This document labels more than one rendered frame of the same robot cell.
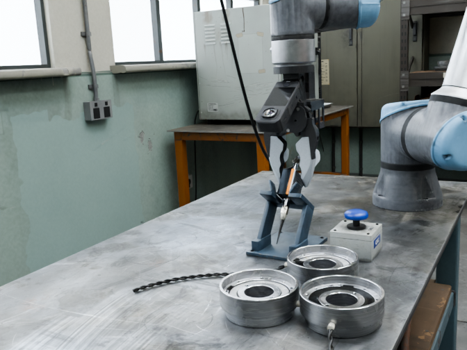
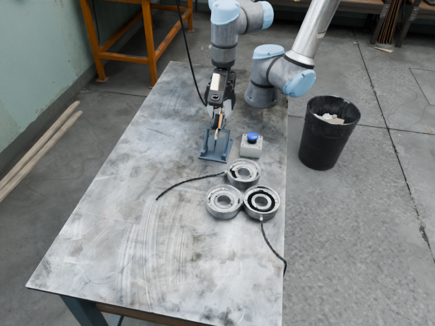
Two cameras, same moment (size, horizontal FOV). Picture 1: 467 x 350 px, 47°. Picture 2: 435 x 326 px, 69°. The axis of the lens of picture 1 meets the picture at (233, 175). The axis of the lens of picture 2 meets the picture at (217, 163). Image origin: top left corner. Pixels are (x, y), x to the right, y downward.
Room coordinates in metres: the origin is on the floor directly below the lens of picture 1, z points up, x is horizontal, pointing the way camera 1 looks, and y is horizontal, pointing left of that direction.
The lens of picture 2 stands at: (0.14, 0.21, 1.53)
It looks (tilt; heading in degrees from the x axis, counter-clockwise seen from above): 44 degrees down; 339
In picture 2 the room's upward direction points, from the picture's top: 3 degrees clockwise
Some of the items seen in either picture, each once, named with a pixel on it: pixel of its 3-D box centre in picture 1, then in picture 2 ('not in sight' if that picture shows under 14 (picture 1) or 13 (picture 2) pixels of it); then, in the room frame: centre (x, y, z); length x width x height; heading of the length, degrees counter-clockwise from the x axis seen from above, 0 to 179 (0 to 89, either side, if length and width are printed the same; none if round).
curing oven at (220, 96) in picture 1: (265, 66); not in sight; (3.34, -0.23, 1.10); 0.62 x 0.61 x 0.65; 150
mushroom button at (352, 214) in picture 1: (356, 224); (252, 140); (0.88, -0.20, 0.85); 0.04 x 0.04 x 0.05
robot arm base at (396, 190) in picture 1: (407, 181); (263, 88); (1.18, -0.39, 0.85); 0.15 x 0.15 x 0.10
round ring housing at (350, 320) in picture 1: (341, 305); (261, 203); (0.64, -0.13, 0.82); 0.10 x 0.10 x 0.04
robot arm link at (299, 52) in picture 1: (291, 53); (222, 51); (0.96, -0.11, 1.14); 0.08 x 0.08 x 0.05
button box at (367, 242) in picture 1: (357, 237); (251, 144); (0.88, -0.21, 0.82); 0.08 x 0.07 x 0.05; 150
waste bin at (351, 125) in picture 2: not in sight; (324, 134); (1.47, -1.09, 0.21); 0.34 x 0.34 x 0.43
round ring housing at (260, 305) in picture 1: (259, 297); (223, 202); (0.67, -0.03, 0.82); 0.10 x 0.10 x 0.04
